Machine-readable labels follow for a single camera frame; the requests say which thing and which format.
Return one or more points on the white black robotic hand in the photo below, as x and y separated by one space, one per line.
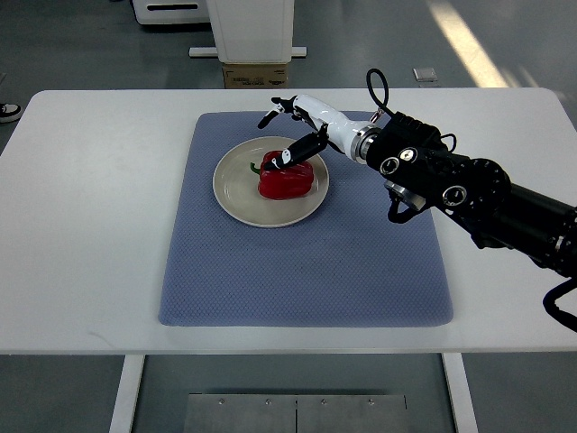
331 128

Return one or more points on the red bell pepper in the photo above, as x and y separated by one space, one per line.
292 182

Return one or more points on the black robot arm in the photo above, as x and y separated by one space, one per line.
421 172

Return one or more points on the grey floor outlet plate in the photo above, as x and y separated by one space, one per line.
423 75

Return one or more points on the cream round plate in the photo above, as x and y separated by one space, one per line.
236 186

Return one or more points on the cardboard box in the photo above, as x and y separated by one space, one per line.
255 76

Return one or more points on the blue textured mat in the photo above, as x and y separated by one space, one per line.
346 265

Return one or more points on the white machine with slot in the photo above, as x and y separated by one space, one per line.
171 12

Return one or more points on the white right table leg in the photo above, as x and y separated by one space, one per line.
459 392

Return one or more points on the white table leg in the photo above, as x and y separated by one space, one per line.
127 394
459 392

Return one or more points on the black white sneaker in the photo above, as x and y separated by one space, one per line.
10 113

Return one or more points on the white left table leg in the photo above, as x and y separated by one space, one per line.
127 394

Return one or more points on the white pedestal column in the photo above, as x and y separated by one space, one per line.
251 32

